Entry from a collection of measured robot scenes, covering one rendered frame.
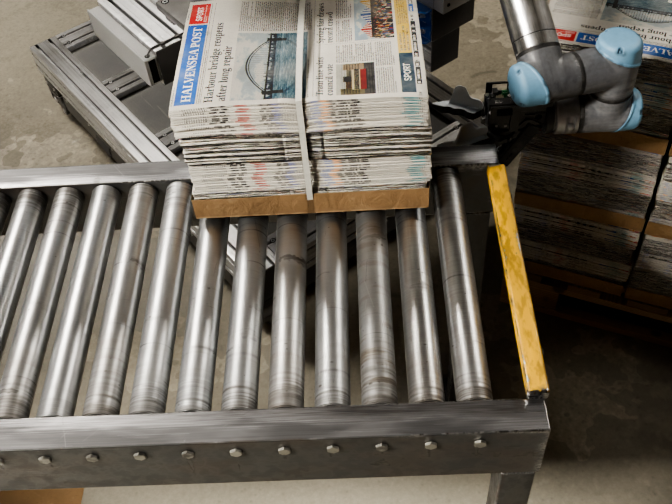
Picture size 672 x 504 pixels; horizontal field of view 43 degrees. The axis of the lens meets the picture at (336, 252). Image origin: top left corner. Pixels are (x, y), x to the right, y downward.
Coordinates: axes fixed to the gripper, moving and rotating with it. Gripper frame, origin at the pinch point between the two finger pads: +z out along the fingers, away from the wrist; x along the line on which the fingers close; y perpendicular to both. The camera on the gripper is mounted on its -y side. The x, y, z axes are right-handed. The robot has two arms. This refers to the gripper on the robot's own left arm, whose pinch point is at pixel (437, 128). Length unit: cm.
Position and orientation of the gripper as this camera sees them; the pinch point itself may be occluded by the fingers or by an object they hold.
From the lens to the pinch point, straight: 156.0
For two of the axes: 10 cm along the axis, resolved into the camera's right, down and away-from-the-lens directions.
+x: 0.1, 7.6, -6.5
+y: -0.6, -6.5, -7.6
